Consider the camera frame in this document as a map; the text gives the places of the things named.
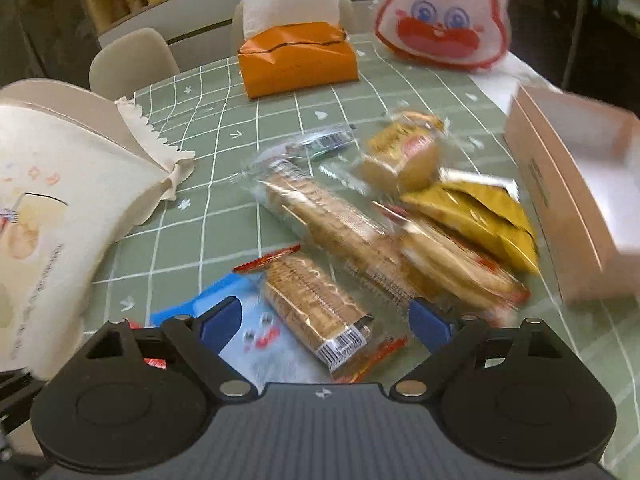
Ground cream printed paper bag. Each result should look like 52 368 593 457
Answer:
0 79 197 381

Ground small green black packet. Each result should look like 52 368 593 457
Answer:
285 127 353 161

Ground orange tissue box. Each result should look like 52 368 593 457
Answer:
237 22 360 100

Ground red-edged rice cracker packet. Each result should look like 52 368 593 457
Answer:
380 205 531 321

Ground green checked tablecloth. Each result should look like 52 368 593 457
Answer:
92 32 640 480

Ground long clear cracker packet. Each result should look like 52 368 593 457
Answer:
242 157 416 301

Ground white script-print cloth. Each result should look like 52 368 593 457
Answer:
469 52 568 97

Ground yellow snack packet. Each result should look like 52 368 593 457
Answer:
440 170 542 276
400 182 531 263

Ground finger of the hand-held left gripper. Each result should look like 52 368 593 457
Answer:
0 366 45 433

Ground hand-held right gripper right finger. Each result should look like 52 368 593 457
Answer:
390 297 558 401

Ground yellow bun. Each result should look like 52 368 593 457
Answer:
360 110 448 193

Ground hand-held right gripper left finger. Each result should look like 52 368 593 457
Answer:
85 296 253 401

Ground pink cardboard box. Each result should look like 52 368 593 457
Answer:
502 84 640 303

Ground white red rabbit-print bag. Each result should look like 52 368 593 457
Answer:
372 0 512 71

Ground short red-ended cracker packet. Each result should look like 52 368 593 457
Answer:
234 245 408 386

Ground white tissue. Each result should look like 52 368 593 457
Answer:
242 0 347 41

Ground blue snack packet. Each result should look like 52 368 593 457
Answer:
150 272 321 386

